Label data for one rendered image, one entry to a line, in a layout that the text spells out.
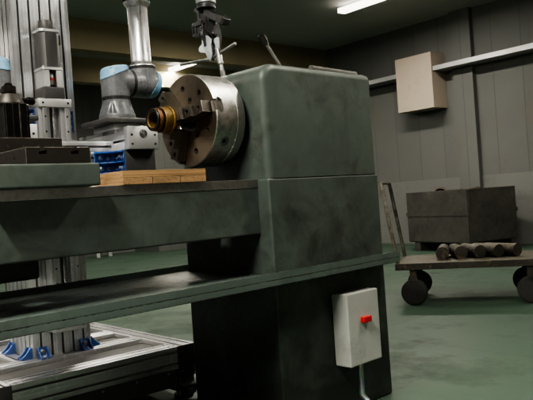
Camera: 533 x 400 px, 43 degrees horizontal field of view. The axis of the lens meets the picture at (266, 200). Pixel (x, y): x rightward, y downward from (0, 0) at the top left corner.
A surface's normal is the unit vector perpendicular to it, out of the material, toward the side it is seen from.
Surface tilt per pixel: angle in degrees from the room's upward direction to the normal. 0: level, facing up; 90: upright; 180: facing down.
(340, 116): 90
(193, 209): 90
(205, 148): 90
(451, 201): 90
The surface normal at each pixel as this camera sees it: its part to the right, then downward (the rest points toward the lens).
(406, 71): -0.75, 0.05
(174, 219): 0.69, -0.04
